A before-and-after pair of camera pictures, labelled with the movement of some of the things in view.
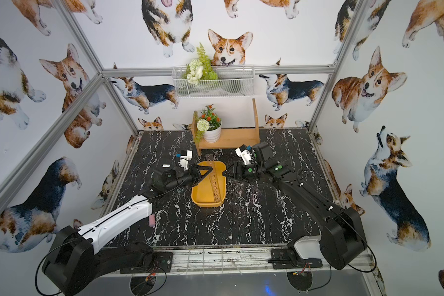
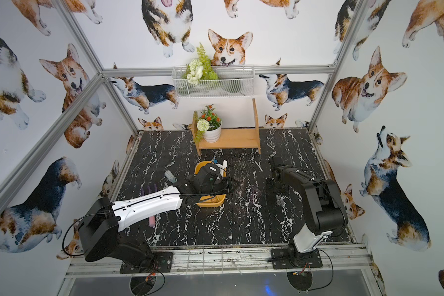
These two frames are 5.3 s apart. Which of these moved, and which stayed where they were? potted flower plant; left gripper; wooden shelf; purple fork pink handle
Moved: left gripper
Stayed: potted flower plant; wooden shelf; purple fork pink handle
